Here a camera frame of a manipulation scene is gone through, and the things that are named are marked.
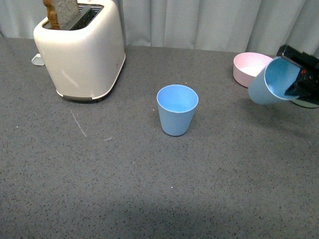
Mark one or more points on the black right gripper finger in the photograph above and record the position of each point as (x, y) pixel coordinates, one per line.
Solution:
(297, 89)

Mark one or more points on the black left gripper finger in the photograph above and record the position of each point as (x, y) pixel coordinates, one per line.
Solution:
(296, 65)

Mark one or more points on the blue plastic cup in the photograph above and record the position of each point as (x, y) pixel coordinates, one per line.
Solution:
(270, 85)
(176, 105)

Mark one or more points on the green plastic bowl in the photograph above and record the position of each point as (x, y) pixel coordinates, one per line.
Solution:
(304, 104)

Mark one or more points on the pink plastic bowl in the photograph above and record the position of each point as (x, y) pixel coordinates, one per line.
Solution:
(247, 65)

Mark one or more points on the grey curtain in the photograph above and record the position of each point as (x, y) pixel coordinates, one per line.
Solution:
(222, 25)

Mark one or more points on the cream white toaster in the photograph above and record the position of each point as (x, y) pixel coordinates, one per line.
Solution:
(84, 60)

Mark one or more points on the slice of toast bread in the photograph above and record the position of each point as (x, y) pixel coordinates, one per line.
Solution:
(60, 12)

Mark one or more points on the clear plastic toaster lever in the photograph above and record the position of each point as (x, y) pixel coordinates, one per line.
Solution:
(37, 60)

